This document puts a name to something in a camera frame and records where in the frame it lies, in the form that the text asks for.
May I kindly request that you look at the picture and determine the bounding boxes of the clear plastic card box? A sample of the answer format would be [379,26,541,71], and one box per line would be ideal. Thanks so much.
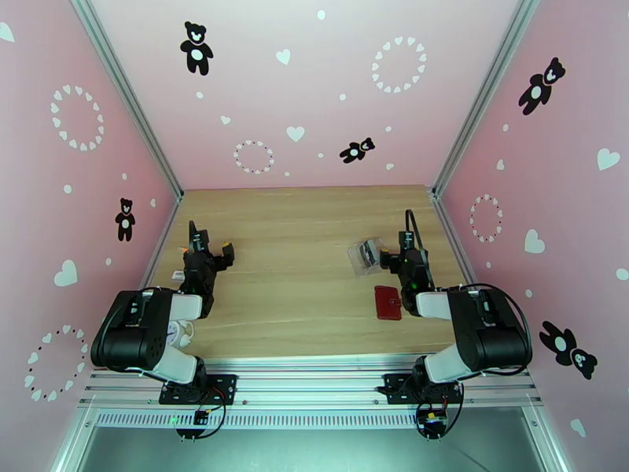
[348,237,385,278]

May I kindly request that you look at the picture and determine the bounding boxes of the red leather card holder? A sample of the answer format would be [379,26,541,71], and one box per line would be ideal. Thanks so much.
[374,286,404,321]

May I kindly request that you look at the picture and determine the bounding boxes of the black and yellow circuit board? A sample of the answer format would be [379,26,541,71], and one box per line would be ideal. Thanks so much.
[416,405,452,441]

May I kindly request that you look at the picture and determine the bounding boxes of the metal bottom tray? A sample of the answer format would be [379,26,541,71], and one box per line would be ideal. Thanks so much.
[51,406,573,472]

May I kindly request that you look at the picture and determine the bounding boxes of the aluminium side rail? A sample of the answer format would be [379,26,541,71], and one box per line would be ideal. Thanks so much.
[431,192,478,289]
[138,200,184,297]

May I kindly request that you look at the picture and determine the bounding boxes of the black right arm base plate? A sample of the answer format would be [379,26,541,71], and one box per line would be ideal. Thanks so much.
[383,373,464,406]

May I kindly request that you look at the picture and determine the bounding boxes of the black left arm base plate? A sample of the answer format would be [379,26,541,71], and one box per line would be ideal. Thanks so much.
[158,373,238,406]

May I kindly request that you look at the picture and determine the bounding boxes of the aluminium mounting rail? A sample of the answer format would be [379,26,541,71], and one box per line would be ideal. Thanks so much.
[78,355,544,410]

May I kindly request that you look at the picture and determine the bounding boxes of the aluminium frame post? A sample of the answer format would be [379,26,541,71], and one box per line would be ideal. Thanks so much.
[66,0,184,202]
[432,0,546,197]

